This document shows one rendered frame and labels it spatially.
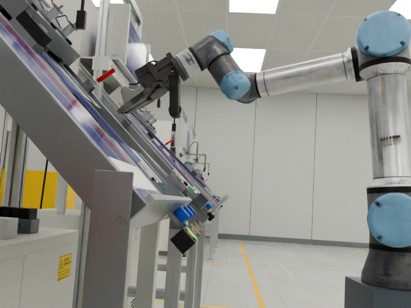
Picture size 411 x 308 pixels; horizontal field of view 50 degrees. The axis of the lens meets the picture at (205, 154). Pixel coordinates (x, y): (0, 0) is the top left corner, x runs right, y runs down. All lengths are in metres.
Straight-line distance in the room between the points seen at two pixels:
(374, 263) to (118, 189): 0.78
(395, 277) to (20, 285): 0.85
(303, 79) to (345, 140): 7.82
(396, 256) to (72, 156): 0.82
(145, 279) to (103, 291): 1.01
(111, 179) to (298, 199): 8.28
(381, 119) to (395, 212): 0.21
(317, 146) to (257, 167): 1.25
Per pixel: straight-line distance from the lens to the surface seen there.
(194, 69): 1.22
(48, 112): 0.64
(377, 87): 1.09
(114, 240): 0.56
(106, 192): 0.56
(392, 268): 1.17
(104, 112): 1.34
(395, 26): 1.11
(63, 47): 1.29
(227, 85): 1.17
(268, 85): 1.27
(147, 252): 1.56
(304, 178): 8.82
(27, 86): 0.66
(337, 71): 1.25
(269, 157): 8.76
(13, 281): 1.01
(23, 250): 1.03
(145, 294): 1.58
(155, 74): 1.21
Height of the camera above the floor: 0.73
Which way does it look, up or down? 6 degrees up
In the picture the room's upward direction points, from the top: 4 degrees clockwise
